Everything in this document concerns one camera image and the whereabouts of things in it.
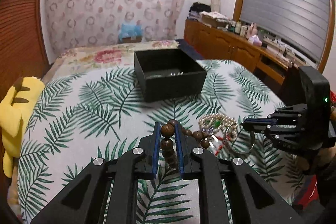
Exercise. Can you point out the wooden sideboard cabinet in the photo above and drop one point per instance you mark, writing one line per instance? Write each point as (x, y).
(278, 74)

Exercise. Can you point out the folded dark clothes pile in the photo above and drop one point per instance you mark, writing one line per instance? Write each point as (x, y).
(195, 9)

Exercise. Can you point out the pink tissue box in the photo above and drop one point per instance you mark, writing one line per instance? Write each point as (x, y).
(255, 41)

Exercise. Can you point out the yellow plush toy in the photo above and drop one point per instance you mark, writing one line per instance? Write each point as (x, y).
(16, 109)

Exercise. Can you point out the floral bed cover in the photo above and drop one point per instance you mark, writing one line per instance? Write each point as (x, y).
(84, 59)

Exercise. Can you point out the purple jeweled hair comb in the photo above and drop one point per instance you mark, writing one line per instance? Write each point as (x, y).
(209, 139)

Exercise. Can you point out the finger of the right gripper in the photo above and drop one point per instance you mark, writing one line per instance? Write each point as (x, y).
(285, 137)
(289, 115)

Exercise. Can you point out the circle pattern sheer curtain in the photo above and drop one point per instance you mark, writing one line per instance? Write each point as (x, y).
(112, 1)

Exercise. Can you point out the palm leaf print tablecloth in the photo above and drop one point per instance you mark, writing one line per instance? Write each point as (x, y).
(102, 113)

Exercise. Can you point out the wooden louvered closet door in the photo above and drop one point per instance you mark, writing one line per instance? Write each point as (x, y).
(23, 51)

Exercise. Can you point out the green jade pendant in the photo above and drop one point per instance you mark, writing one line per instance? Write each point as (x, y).
(217, 123)

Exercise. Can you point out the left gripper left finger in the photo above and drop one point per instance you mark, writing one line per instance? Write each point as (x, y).
(105, 191)

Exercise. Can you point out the grey window blind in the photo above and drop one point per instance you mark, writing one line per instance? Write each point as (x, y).
(302, 23)

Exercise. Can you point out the dark bangle in box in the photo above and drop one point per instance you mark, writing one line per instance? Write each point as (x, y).
(154, 76)

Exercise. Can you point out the blue bag on box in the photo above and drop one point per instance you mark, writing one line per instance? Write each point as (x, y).
(130, 33)

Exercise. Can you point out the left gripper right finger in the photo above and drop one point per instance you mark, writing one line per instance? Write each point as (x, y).
(229, 191)

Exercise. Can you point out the black open jewelry box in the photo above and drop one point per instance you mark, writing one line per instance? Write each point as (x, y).
(184, 76)

